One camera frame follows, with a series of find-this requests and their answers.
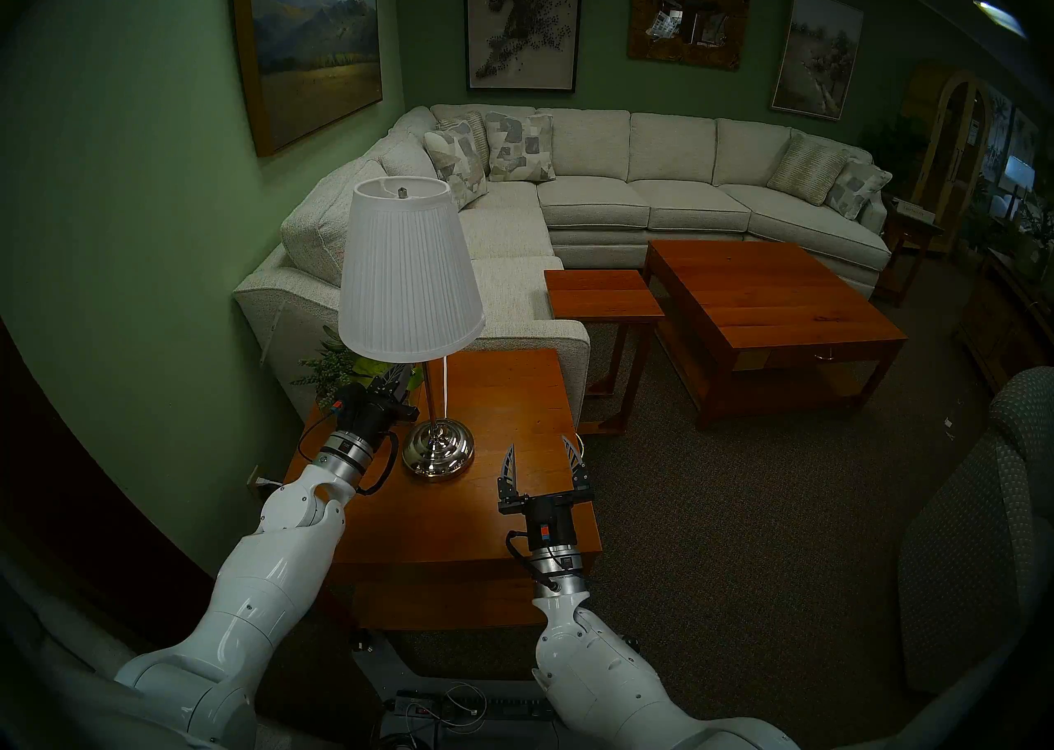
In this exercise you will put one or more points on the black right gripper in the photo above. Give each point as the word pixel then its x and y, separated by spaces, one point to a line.
pixel 550 519

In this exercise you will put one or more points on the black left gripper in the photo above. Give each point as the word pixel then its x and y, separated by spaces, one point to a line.
pixel 366 412

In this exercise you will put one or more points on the white shade chrome table lamp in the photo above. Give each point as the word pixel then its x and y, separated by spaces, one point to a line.
pixel 408 275

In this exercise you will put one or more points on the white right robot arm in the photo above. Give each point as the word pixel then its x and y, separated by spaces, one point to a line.
pixel 609 674

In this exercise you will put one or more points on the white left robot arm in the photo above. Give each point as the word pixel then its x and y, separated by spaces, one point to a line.
pixel 263 575

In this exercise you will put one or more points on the white shade background lamp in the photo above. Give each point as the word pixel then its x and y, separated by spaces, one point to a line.
pixel 1018 173

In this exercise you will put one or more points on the reddish wooden end table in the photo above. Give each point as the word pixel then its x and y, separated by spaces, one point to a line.
pixel 502 394

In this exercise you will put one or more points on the green plant in wooden box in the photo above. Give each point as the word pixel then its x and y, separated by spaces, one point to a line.
pixel 317 373

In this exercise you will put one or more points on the small reddish wooden side table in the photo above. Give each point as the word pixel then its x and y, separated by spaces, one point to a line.
pixel 601 295

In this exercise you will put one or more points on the large grey patchwork pillow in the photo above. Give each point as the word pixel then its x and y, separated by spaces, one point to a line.
pixel 454 168

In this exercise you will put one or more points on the grey robot mobile base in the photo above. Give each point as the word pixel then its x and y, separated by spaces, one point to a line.
pixel 461 703

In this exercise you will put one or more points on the cream sectional sofa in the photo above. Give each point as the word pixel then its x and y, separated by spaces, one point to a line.
pixel 609 205

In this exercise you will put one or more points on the beige striped pillow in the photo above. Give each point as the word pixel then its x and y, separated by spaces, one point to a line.
pixel 807 170
pixel 478 130

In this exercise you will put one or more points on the large reddish wooden coffee table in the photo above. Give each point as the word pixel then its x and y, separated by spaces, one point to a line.
pixel 766 295

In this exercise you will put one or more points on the framed mountain landscape painting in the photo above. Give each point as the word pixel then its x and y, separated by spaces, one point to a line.
pixel 317 40

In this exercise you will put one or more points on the black framed horse artwork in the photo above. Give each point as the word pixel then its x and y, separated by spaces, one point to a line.
pixel 523 15

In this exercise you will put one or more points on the dark wooden end table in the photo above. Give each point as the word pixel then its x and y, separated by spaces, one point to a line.
pixel 906 242

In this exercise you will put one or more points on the grey upholstered seat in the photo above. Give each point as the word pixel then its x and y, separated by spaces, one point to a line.
pixel 58 658

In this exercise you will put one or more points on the green patterned armchair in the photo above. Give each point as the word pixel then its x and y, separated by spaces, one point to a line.
pixel 980 542

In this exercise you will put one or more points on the white card on table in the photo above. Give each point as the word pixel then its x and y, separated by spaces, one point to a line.
pixel 916 211

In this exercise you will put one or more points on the dark green floor plant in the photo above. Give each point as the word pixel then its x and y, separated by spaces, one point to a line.
pixel 893 149

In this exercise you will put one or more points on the brown wooden dresser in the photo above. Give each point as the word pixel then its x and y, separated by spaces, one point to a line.
pixel 1000 320

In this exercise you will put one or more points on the framed tree painting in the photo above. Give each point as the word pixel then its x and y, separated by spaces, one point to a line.
pixel 817 55

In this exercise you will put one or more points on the arched light wooden cabinet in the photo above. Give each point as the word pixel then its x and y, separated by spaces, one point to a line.
pixel 947 155

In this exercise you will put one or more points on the small plant on dresser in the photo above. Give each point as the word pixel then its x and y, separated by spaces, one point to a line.
pixel 1037 229

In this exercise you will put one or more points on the ceiling light fixture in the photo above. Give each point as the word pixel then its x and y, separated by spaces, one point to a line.
pixel 1000 18

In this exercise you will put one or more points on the white wall outlet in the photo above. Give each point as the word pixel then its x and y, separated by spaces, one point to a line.
pixel 260 479

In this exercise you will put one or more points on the rustic wooden frame mirror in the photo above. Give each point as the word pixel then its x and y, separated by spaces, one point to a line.
pixel 687 19

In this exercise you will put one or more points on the framed palm wall pictures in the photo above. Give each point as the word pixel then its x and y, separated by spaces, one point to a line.
pixel 1009 126

